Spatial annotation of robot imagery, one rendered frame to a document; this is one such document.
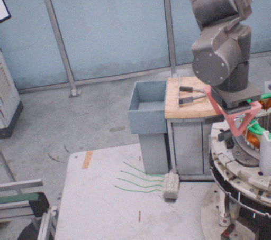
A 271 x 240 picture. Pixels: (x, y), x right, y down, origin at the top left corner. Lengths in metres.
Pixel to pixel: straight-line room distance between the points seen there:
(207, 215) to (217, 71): 0.56
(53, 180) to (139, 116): 1.53
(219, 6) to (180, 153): 0.57
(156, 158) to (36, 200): 0.44
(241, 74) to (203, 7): 0.13
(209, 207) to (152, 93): 0.40
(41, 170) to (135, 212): 1.55
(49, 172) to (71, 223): 1.42
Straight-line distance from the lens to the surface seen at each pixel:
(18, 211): 1.25
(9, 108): 3.01
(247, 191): 0.69
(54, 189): 2.31
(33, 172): 2.51
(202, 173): 1.06
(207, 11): 0.54
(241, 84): 0.58
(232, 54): 0.50
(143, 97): 1.08
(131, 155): 1.20
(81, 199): 1.10
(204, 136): 0.95
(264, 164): 0.65
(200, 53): 0.49
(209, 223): 0.95
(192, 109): 0.89
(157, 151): 1.03
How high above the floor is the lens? 1.58
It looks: 33 degrees down
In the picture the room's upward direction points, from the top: 10 degrees counter-clockwise
